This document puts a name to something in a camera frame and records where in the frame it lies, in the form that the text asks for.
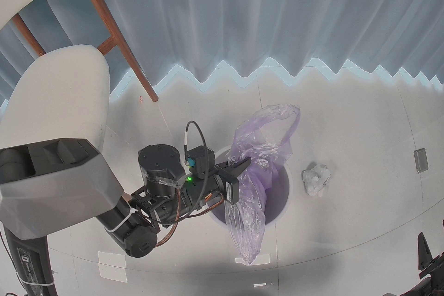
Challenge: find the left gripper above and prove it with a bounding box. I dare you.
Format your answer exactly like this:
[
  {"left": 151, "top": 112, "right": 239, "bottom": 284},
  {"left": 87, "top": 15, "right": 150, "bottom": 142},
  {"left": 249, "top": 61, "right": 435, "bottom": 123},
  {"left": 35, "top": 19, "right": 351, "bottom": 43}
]
[{"left": 180, "top": 163, "right": 241, "bottom": 216}]

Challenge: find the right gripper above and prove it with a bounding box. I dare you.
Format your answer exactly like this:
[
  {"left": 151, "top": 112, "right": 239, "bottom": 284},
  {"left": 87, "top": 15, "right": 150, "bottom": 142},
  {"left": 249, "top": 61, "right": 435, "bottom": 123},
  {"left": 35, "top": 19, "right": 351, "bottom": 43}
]
[{"left": 417, "top": 219, "right": 444, "bottom": 296}]

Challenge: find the purple plastic bag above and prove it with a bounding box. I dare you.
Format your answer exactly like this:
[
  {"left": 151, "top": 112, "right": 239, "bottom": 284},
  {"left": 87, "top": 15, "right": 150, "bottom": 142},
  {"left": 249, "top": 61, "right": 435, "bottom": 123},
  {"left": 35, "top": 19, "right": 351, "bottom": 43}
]
[{"left": 225, "top": 103, "right": 302, "bottom": 265}]

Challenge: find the white paper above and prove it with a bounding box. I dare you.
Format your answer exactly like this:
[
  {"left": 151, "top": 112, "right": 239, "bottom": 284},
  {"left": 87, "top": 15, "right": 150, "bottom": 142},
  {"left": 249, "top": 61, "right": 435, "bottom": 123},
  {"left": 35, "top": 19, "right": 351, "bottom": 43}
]
[{"left": 302, "top": 163, "right": 333, "bottom": 198}]

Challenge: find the white trash bin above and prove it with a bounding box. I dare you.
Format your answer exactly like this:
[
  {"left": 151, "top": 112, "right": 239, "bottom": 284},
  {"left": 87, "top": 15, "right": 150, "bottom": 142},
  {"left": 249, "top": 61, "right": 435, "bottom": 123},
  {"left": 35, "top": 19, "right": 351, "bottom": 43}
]
[{"left": 210, "top": 145, "right": 295, "bottom": 229}]

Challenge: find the cream chair with wooden legs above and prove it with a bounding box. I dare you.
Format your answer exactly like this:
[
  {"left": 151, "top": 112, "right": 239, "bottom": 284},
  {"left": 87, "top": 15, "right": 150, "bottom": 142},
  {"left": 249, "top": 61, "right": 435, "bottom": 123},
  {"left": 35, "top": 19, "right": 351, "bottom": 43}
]
[{"left": 0, "top": 0, "right": 159, "bottom": 156}]

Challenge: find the pale blue curtain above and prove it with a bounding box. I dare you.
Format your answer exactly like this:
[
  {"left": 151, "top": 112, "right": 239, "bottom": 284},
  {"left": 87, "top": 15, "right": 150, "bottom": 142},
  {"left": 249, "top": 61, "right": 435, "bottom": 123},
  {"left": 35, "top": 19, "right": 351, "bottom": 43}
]
[{"left": 0, "top": 0, "right": 444, "bottom": 104}]

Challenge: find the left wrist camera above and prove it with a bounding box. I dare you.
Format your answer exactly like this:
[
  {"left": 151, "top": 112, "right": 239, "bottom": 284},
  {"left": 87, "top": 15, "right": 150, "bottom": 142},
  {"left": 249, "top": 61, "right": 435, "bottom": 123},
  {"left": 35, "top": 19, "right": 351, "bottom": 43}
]
[{"left": 185, "top": 145, "right": 217, "bottom": 181}]

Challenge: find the black cable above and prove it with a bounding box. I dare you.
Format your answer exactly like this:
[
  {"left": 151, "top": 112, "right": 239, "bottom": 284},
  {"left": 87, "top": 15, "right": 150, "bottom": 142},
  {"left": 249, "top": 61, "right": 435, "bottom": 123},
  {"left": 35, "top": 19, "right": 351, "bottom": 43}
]
[{"left": 184, "top": 120, "right": 210, "bottom": 181}]

